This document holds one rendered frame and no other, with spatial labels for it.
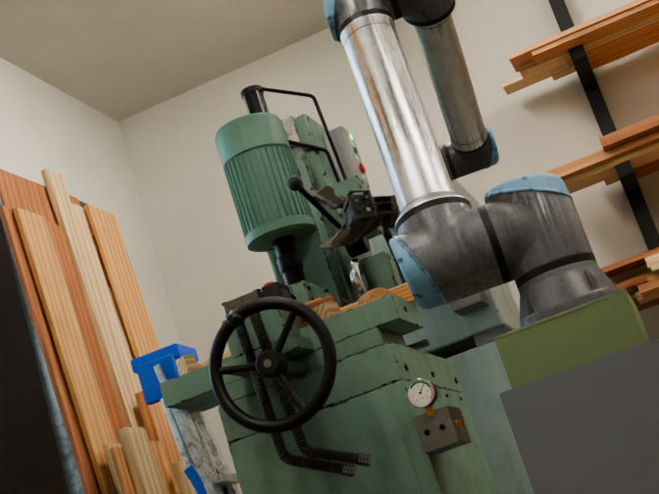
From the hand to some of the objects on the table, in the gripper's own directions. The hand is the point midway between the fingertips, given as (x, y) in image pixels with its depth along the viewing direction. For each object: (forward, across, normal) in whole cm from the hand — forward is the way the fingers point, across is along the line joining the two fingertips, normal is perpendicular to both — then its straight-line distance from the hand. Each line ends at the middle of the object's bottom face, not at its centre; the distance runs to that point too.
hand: (308, 221), depth 283 cm
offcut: (+25, +22, +32) cm, 46 cm away
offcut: (-2, +22, +7) cm, 23 cm away
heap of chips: (-14, +21, +4) cm, 25 cm away
